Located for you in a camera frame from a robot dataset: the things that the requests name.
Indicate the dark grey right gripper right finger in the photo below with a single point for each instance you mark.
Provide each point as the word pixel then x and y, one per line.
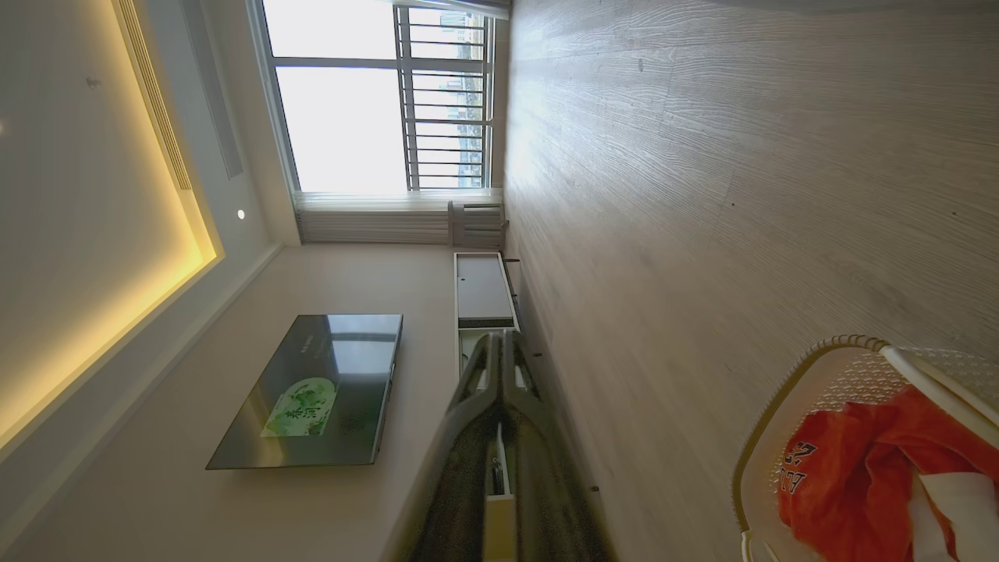
pixel 546 484

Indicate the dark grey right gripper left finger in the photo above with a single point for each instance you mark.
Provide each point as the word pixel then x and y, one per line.
pixel 453 468

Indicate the plain red garment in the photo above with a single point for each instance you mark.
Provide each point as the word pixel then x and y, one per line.
pixel 851 468

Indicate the red and white garment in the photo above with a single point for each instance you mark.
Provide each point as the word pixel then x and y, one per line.
pixel 968 507

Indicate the black flat screen television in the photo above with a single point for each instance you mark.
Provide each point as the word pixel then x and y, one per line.
pixel 328 390

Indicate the white TV cabinet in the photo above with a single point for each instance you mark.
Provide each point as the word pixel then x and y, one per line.
pixel 482 289

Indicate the small white slatted furniture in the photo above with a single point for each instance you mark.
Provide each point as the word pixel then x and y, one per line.
pixel 476 226

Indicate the white woven laundry basket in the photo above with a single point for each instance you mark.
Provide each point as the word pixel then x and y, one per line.
pixel 788 406

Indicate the white pleated curtain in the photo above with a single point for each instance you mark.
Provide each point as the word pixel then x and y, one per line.
pixel 375 218

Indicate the large window with railing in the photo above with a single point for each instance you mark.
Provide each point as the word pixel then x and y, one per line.
pixel 343 117

